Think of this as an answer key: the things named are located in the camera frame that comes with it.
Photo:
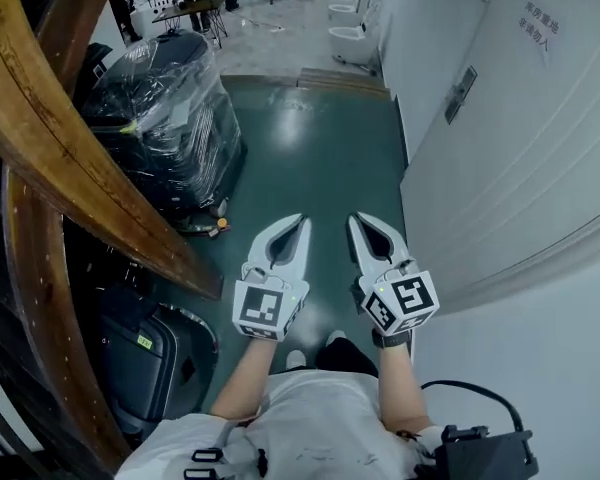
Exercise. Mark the black wristwatch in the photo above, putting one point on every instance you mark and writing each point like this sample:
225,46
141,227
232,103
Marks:
391,340

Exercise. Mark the grey door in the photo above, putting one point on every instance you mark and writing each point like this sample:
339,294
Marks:
505,168

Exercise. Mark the plastic wrapped black machine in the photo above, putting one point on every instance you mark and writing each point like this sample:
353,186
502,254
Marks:
170,133

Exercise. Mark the white shoe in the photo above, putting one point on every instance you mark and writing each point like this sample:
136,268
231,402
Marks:
296,359
336,337

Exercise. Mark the wooden floor ramp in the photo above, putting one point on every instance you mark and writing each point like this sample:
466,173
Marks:
345,84

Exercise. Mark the person's left forearm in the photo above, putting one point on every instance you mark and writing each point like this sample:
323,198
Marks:
240,378

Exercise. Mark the black hard case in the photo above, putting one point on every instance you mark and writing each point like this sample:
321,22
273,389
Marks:
140,363

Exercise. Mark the person's white shirt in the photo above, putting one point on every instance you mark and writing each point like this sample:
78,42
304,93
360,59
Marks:
320,418

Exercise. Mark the brown wooden frame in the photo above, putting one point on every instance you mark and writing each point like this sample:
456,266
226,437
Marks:
55,133

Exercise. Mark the small orange item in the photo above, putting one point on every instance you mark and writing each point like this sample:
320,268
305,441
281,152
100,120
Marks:
223,223

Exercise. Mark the black hip-worn device box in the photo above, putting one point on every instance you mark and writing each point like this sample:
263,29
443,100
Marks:
480,455

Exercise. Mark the white paper sign red print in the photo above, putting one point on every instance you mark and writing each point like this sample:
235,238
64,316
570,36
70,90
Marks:
537,30

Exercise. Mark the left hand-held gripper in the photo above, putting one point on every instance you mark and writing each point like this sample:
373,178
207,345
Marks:
257,305

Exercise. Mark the person's right forearm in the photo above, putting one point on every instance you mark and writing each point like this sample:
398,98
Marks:
397,383

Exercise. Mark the person's black trousers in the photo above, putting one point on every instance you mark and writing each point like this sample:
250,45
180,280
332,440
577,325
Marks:
345,355

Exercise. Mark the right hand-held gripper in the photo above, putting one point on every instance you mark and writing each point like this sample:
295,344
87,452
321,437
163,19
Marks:
412,295

